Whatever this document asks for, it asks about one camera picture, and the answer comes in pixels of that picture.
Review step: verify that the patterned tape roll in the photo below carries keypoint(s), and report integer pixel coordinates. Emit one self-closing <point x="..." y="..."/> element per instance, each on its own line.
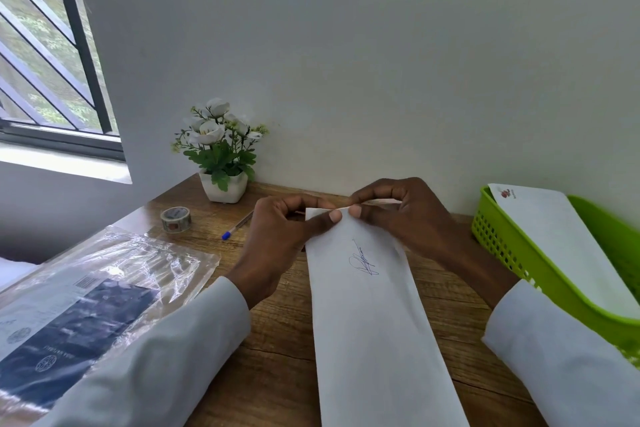
<point x="176" y="220"/>

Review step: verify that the plastic-wrapped white envelope pack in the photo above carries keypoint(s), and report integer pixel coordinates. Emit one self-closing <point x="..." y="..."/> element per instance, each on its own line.
<point x="90" y="301"/>

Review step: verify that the person's left forearm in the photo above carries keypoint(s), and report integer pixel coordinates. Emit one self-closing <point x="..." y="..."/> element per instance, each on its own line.
<point x="150" y="366"/>

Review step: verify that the white window sill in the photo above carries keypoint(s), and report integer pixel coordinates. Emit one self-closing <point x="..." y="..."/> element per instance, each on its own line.
<point x="60" y="164"/>

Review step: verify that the long white envelope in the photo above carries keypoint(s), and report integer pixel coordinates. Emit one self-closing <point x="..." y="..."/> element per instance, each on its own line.
<point x="565" y="251"/>

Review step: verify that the potted white flower plant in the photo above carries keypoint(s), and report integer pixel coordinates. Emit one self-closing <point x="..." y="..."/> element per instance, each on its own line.
<point x="222" y="161"/>

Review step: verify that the person's right forearm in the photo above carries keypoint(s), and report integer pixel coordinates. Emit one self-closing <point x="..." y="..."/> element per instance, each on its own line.
<point x="560" y="356"/>

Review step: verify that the person's left hand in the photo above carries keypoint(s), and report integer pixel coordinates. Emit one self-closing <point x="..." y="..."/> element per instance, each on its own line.
<point x="270" y="251"/>

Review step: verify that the green plastic basket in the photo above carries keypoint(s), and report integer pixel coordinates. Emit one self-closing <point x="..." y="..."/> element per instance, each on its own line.
<point x="545" y="281"/>

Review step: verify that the black framed window with grille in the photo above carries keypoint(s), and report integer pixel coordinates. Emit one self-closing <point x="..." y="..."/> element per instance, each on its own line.
<point x="60" y="139"/>

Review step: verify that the white envelope with blue scribble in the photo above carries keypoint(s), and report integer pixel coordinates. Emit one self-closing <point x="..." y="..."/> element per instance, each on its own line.
<point x="370" y="331"/>

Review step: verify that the blue ballpoint pen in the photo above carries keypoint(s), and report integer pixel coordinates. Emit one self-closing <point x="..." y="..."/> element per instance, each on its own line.
<point x="226" y="235"/>

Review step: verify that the small patterned sticker piece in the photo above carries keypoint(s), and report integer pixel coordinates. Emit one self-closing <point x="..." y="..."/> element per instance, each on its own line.
<point x="506" y="191"/>

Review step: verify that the person's right hand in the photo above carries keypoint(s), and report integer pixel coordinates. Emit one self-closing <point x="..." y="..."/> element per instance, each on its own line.
<point x="415" y="221"/>

